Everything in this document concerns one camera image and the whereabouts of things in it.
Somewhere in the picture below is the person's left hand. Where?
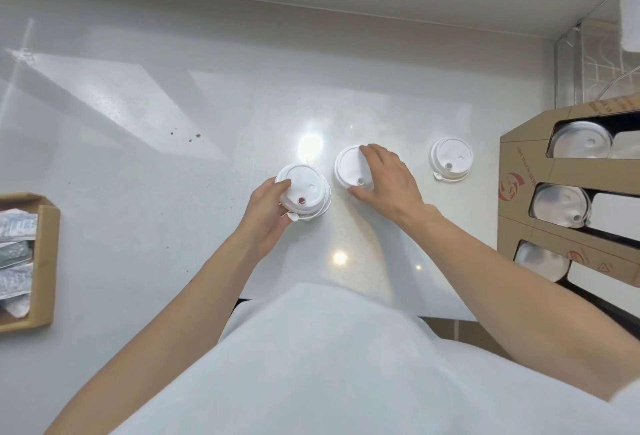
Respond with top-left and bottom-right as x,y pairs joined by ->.
235,178 -> 301,263

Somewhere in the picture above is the person's right hand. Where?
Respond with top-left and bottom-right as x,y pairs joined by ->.
347,143 -> 441,227

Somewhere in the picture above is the white lidded paper cup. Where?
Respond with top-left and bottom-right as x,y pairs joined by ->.
428,137 -> 474,183
275,164 -> 333,222
334,145 -> 374,191

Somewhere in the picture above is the person's left forearm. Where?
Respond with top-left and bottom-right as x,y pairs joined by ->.
47,237 -> 273,435

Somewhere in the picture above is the person's right forearm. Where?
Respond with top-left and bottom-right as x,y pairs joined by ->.
406,205 -> 640,403

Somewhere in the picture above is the brown cardboard lid dispenser box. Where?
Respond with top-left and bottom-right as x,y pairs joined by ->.
497,92 -> 640,291

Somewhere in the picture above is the white shirt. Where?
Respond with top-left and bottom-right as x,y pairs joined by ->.
112,284 -> 640,435

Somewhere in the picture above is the sleeve of white cup lids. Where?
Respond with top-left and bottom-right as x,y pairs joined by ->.
514,240 -> 572,283
547,121 -> 614,160
530,183 -> 593,228

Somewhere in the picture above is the small brown cardboard box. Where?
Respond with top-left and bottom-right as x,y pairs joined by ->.
0,193 -> 62,334

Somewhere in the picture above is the silver sachet packet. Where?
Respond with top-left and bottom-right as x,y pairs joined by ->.
0,262 -> 35,300
0,210 -> 39,243
0,241 -> 32,270

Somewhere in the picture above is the clear acrylic holder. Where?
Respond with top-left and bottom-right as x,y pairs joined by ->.
554,0 -> 640,112

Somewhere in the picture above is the white sachet packet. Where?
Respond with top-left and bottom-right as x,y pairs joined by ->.
0,295 -> 32,321

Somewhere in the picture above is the white paper napkin stack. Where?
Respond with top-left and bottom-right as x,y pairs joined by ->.
616,0 -> 640,57

